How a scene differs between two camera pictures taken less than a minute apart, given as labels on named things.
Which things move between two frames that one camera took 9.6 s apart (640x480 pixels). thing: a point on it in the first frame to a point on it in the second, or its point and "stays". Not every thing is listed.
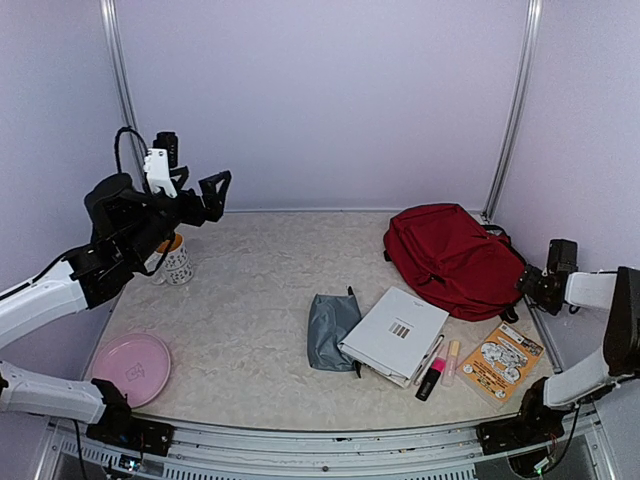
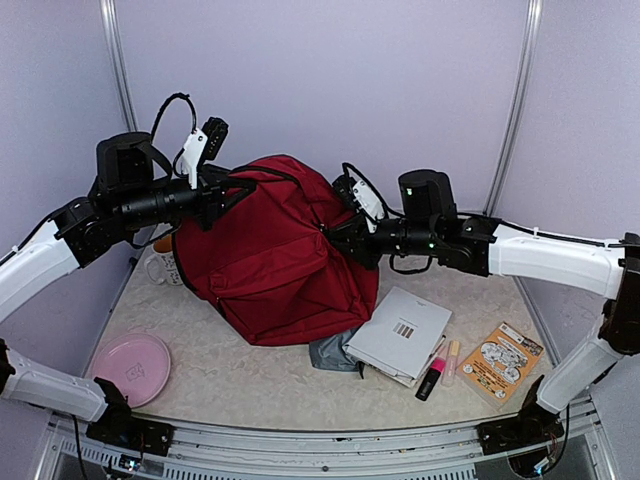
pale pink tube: [451, 363] stays
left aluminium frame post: [115, 36] stays
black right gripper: [527, 287] to [357, 236]
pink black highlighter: [436, 369] stays
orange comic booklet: [504, 362] stays
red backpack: [471, 269] to [266, 263]
